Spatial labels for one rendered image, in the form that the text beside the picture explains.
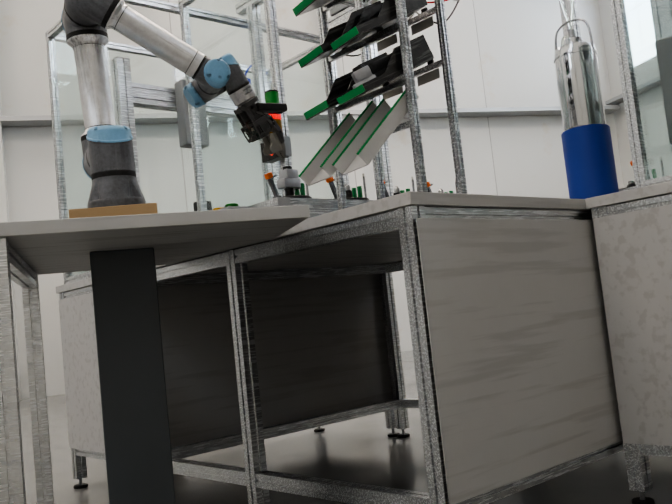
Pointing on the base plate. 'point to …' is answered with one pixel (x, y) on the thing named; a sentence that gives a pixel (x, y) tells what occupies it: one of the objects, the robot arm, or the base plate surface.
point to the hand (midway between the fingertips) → (283, 153)
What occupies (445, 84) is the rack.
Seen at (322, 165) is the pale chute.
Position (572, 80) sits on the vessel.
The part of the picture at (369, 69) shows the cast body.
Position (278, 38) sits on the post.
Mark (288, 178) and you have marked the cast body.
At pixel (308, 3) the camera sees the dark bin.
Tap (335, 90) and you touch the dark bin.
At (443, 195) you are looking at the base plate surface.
